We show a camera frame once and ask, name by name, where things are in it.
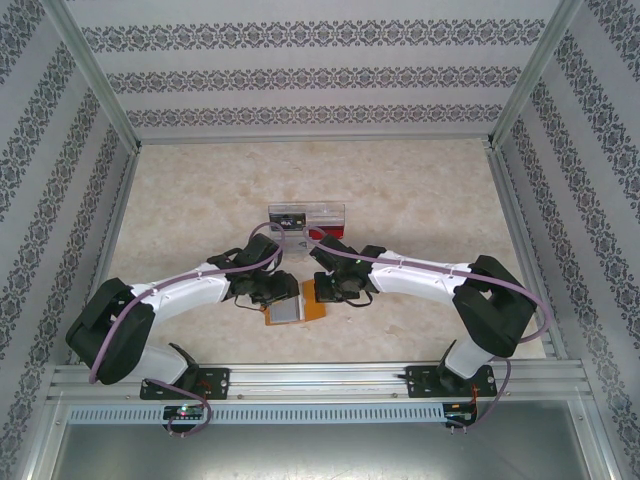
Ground white VIP card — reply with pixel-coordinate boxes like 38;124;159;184
282;234;315;259

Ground black card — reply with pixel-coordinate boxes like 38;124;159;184
269;213;307;231

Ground clear acrylic card box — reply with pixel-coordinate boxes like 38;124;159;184
267;202;349;259

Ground black mounting plate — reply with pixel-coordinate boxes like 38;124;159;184
405;364;495;400
139;367;232;401

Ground small control board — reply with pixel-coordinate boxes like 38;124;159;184
443;402;477;426
163;404;207;422

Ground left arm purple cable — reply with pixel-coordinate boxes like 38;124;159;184
88;222;287;439

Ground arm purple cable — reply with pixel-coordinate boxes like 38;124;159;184
88;222;287;439
302;226;554;434

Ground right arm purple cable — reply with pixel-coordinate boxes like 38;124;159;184
302;226;554;434

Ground horizontal aluminium base rail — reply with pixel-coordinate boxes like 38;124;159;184
47;360;586;401

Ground slotted grey cable duct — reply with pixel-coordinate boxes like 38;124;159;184
67;402;447;426

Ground aluminium back rail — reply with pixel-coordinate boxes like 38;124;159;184
137;133;494;147

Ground aluminium side rail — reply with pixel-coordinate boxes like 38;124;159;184
74;147;142;369
487;144;560;359

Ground aluminium frame post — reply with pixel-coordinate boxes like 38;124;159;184
37;0;144;151
487;0;586;149

